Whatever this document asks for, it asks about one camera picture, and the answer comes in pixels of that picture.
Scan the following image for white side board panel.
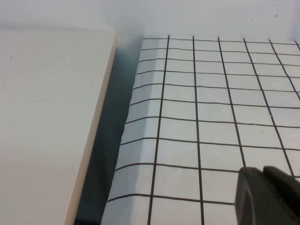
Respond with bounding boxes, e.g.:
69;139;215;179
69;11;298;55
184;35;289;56
0;29;119;225

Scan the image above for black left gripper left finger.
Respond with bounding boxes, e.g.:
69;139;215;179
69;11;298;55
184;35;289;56
235;166;285;225

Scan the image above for white black-grid tablecloth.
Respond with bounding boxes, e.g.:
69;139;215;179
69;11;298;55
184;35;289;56
100;35;300;225

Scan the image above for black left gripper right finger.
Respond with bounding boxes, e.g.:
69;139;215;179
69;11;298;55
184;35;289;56
262;165;300;225

